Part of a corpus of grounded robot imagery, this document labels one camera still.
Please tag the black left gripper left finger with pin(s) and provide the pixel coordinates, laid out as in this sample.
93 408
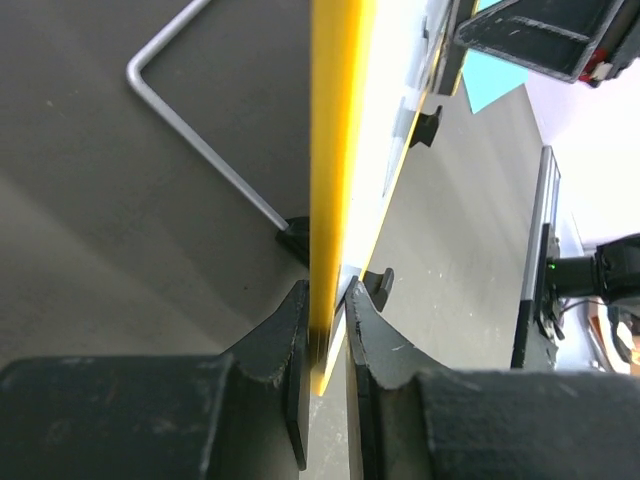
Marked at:
240 414

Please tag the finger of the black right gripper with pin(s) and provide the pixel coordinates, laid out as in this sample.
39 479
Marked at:
591 41

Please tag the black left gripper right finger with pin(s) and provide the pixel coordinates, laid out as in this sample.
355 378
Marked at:
410 417

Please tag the yellow-framed whiteboard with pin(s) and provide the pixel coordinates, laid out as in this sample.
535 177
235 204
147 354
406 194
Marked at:
372 65

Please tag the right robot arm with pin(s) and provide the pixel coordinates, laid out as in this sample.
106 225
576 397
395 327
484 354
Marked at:
611 273

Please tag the teal paper folder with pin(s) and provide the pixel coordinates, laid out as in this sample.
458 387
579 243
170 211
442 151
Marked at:
487 79

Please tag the aluminium frame rail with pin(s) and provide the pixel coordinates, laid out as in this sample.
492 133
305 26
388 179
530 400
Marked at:
535 346

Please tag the metal wire whiteboard stand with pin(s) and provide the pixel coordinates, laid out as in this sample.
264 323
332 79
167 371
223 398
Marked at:
141 88

